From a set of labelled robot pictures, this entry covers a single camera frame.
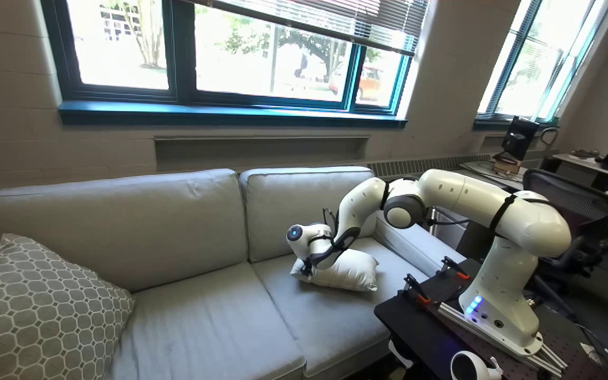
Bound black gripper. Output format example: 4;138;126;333
300;233;342;277

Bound small cream pillow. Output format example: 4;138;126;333
287;245;383;296

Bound grey fabric sofa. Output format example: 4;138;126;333
0;165;470;380

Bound large patterned grey pillow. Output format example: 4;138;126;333
0;231;138;380

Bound black orange clamp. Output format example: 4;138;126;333
400;273;438;311
440;255;478;285

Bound baseboard radiator heater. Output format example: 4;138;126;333
366;153;478;180

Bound black robot table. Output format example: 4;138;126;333
372;255;608;380

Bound white VR controller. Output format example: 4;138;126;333
448;347;506;380

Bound grey window blinds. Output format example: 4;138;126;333
189;0;433;58

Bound black office chair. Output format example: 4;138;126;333
519;166;608;285

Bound wide teal framed window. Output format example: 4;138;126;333
38;0;435;130

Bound narrow teal framed window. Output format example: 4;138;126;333
471;0;608;132

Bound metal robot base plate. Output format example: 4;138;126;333
435;299;570;377

